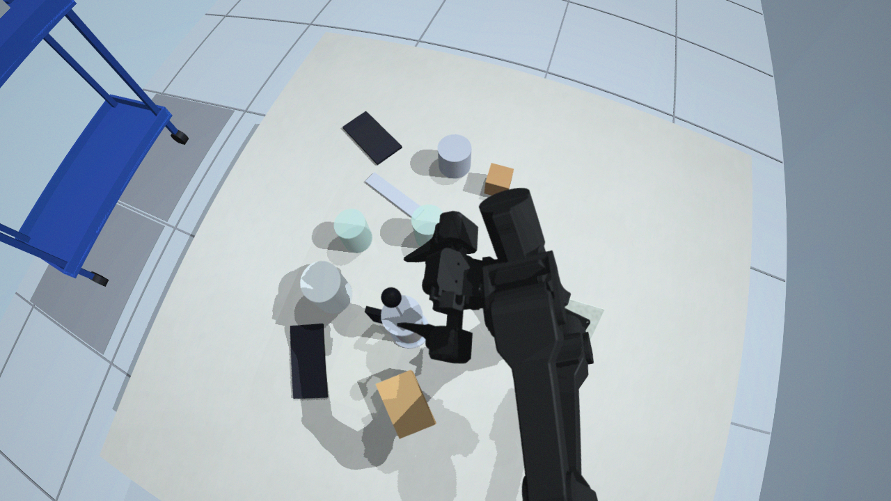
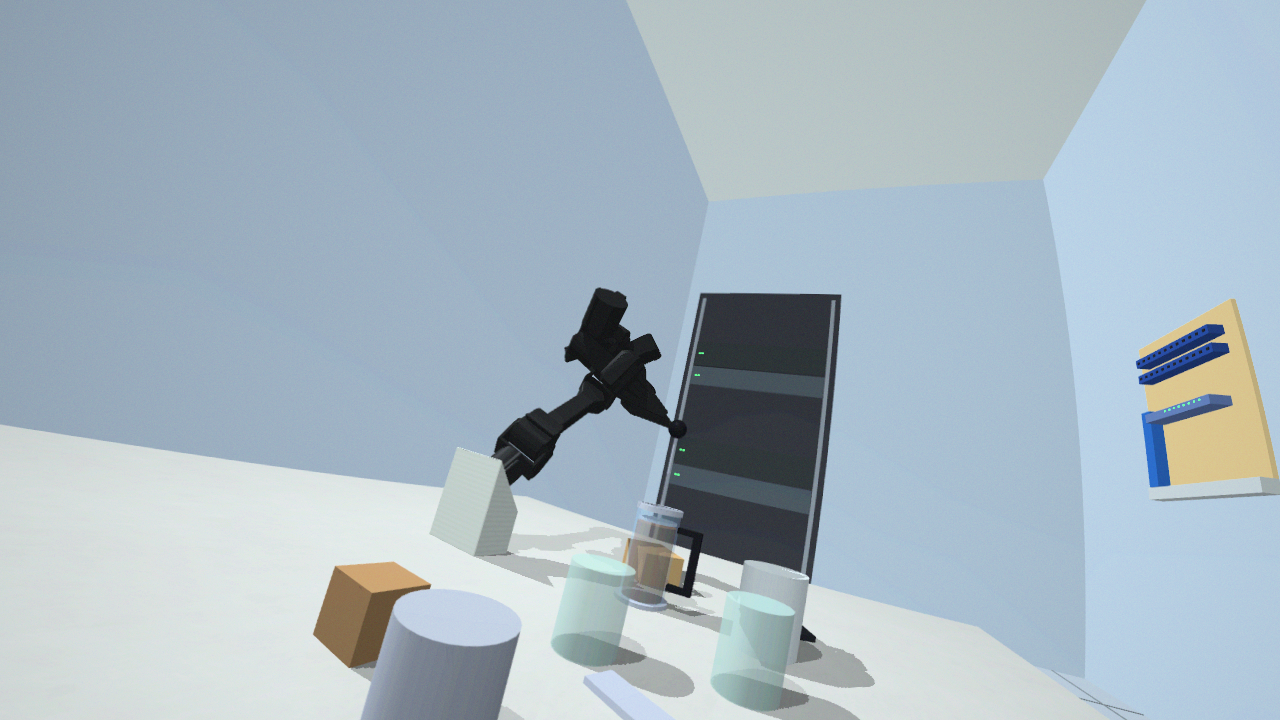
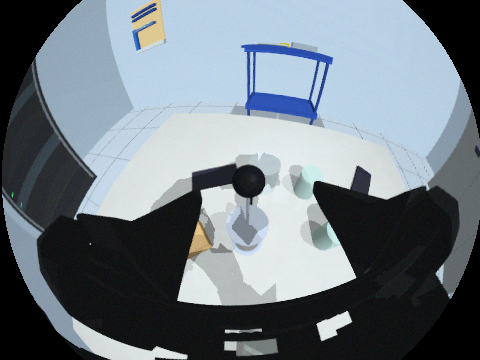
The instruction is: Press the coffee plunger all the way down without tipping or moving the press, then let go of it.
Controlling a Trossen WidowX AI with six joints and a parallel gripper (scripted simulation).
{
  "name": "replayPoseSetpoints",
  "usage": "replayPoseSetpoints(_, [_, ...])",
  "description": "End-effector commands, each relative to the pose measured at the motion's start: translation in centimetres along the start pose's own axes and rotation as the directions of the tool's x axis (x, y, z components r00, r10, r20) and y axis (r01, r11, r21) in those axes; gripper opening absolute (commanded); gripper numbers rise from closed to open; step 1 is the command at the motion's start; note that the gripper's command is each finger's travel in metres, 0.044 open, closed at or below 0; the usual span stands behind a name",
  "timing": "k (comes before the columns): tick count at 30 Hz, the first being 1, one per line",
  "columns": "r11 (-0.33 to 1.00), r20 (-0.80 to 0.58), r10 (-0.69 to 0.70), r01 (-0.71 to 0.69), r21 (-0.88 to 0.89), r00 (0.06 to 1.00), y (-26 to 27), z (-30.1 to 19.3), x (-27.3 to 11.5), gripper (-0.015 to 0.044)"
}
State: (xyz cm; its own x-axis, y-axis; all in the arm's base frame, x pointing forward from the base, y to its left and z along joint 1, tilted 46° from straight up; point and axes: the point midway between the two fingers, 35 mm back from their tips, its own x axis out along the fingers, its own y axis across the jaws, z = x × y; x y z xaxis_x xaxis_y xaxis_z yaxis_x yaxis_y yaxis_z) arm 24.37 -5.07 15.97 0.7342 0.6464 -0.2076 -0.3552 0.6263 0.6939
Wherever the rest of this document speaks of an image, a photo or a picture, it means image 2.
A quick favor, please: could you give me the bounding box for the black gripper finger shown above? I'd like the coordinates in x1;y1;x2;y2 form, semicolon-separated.
614;363;668;418
630;406;671;428

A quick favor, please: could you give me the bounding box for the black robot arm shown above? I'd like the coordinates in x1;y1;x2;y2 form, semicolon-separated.
490;287;662;486

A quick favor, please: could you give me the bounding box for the glass french press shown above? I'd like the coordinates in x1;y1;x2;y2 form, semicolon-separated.
625;420;703;611

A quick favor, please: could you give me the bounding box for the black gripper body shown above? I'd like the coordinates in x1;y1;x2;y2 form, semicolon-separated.
588;345;643;415

